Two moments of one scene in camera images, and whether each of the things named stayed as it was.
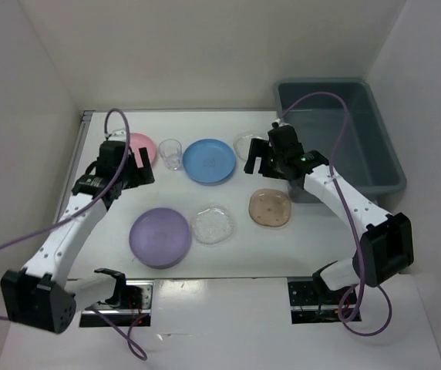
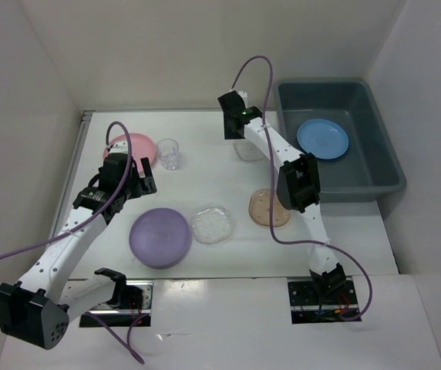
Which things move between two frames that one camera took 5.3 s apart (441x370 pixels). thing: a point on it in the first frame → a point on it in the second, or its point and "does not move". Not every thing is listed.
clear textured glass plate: [213, 225] does not move
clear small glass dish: [242, 144] does not move
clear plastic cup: [170, 150] does not move
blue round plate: [209, 162] → [324, 139]
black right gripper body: [278, 173] → [228, 133]
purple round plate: [159, 238] does not move
